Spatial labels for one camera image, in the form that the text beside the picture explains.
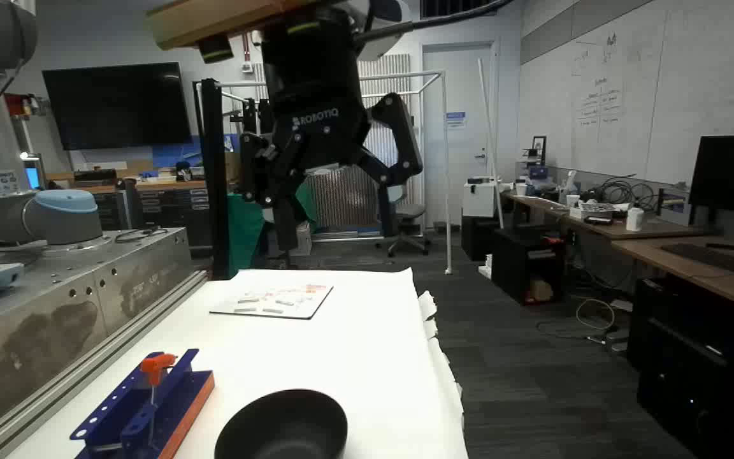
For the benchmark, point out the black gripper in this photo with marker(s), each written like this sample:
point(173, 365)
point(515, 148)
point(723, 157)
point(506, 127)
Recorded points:
point(315, 92)

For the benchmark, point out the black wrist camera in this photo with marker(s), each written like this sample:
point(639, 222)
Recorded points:
point(215, 49)

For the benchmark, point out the black vertical post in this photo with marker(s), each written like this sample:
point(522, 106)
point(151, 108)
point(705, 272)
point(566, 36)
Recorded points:
point(215, 180)

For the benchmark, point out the white cup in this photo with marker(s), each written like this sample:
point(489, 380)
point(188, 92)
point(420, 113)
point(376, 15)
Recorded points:
point(636, 217)

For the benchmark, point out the clear spray bottle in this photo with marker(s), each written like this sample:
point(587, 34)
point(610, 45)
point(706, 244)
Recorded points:
point(571, 193)

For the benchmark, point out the long cluttered wooden desk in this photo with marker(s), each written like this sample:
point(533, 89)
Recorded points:
point(605, 227)

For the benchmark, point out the wooden camera mount block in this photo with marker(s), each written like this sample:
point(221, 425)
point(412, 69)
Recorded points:
point(215, 18)

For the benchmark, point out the white pipe frame cage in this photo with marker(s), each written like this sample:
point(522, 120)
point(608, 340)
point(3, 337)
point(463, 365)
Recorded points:
point(444, 170)

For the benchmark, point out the printed paper sheet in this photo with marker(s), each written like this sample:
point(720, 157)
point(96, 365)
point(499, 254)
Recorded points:
point(273, 303)

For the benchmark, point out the green cloth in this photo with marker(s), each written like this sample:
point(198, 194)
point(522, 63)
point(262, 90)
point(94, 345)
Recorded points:
point(245, 230)

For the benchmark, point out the white box appliance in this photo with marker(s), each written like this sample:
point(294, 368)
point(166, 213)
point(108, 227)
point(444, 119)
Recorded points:
point(480, 197)

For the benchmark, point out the wall whiteboard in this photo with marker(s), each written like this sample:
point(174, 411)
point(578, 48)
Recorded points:
point(639, 85)

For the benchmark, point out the white table cover sheet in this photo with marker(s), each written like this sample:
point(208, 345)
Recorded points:
point(357, 359)

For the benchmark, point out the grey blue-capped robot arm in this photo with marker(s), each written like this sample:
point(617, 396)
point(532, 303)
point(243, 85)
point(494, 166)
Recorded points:
point(40, 215)

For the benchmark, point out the black wall television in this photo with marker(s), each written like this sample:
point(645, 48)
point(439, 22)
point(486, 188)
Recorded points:
point(115, 106)

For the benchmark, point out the blue tool rack orange base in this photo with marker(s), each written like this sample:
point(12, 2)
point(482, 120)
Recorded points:
point(151, 423)

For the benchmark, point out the black under-desk cabinet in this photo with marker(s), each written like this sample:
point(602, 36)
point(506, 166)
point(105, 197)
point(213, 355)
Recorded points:
point(526, 267)

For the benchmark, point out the white door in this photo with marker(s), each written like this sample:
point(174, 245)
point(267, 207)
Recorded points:
point(471, 162)

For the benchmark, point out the blue door sign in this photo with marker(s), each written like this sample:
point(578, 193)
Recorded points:
point(458, 119)

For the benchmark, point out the grey metal base platform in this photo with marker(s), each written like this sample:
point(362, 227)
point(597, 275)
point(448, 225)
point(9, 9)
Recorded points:
point(51, 323)

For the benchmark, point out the black bowl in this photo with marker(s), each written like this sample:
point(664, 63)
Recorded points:
point(282, 430)

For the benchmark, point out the large black cabinet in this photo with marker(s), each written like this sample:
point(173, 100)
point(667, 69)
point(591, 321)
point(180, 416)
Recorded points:
point(706, 373)

